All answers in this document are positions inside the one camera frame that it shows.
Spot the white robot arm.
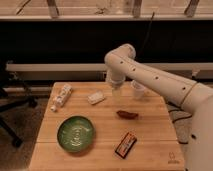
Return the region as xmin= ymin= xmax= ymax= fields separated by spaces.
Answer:
xmin=104 ymin=44 xmax=213 ymax=171

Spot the green ceramic bowl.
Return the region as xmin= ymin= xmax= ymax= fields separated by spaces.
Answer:
xmin=57 ymin=116 xmax=95 ymax=153

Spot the white plastic cup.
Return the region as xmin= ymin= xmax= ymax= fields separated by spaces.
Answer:
xmin=131 ymin=80 xmax=145 ymax=100

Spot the brown sausage toy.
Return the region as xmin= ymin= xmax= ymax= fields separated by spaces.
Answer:
xmin=116 ymin=110 xmax=138 ymax=119

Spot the dark candy bar packet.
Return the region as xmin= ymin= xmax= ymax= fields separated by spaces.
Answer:
xmin=115 ymin=132 xmax=137 ymax=159

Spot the white plastic bottle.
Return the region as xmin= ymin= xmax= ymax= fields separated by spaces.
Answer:
xmin=51 ymin=84 xmax=72 ymax=112

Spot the thin black leaning rod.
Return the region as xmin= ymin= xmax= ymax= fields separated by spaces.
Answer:
xmin=138 ymin=12 xmax=155 ymax=56

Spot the black office chair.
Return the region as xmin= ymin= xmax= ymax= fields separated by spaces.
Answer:
xmin=0 ymin=59 xmax=39 ymax=148

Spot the black cable on floor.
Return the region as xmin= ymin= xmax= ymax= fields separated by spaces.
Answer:
xmin=166 ymin=101 xmax=193 ymax=145

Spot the white baseboard rail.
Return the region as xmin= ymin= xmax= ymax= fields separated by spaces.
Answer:
xmin=6 ymin=63 xmax=213 ymax=81

